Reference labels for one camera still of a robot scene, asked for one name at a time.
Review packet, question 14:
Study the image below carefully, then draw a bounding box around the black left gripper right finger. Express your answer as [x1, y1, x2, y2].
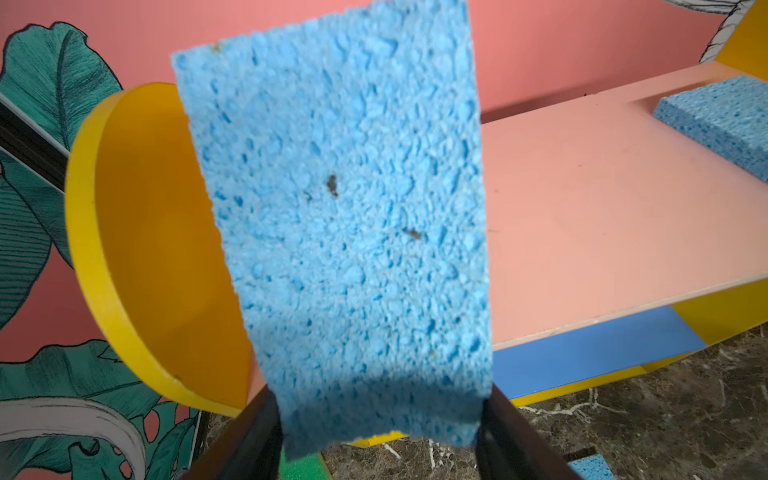
[476, 385, 580, 480]

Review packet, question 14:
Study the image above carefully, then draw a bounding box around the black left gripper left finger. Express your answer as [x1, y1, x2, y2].
[182, 387, 283, 480]

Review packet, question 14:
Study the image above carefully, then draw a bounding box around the black left frame post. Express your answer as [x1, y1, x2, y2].
[1, 95, 69, 192]

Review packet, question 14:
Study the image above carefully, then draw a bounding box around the bright green sponge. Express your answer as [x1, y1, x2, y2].
[279, 451, 333, 480]

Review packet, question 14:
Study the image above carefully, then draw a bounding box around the blue sponge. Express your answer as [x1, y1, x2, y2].
[653, 76, 767, 182]
[569, 454, 615, 480]
[172, 1, 493, 459]

